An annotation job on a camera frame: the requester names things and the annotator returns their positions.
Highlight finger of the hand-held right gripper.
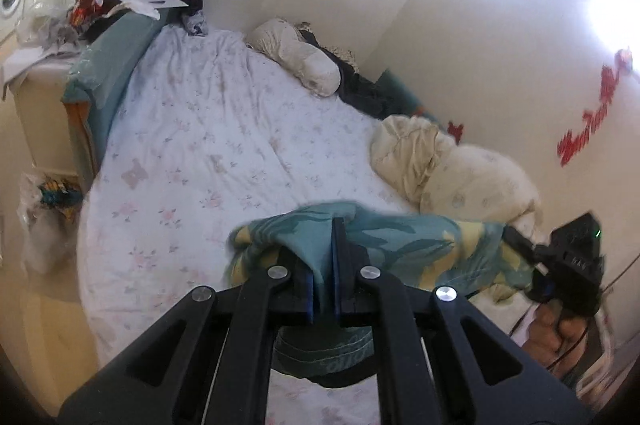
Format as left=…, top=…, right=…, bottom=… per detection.
left=502, top=224, right=552, bottom=267

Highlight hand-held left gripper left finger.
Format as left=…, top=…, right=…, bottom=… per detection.
left=57, top=255, right=317, bottom=425

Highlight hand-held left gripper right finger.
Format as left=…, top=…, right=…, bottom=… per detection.
left=331, top=217, right=597, bottom=425

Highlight teal yellow printed pants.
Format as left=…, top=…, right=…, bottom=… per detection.
left=227, top=200, right=537, bottom=389

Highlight person's right hand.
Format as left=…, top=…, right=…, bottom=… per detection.
left=524, top=304, right=592, bottom=357

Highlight cream comforter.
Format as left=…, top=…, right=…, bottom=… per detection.
left=370, top=114, right=546, bottom=246

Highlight dark clothes pile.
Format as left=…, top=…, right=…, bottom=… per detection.
left=300, top=24, right=416, bottom=120

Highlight bed with floral sheet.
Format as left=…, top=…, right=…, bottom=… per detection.
left=75, top=25, right=436, bottom=425

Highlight cream pillow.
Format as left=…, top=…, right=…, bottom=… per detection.
left=245, top=18, right=343, bottom=98

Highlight clear plastic bag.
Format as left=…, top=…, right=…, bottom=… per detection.
left=17, top=172, right=83, bottom=276

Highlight teal padded headboard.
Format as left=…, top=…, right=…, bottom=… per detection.
left=61, top=11, right=162, bottom=193

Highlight white bedside cabinet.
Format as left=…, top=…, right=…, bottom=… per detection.
left=4, top=55, right=88, bottom=178

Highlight white paper sheet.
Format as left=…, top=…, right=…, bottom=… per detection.
left=102, top=0, right=188, bottom=22

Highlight clutter pile of bags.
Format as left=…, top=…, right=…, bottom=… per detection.
left=17, top=0, right=123, bottom=58

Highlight black cable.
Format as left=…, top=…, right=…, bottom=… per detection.
left=507, top=255, right=640, bottom=373

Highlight red wall decoration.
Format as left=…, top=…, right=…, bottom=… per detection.
left=556, top=49, right=635, bottom=166

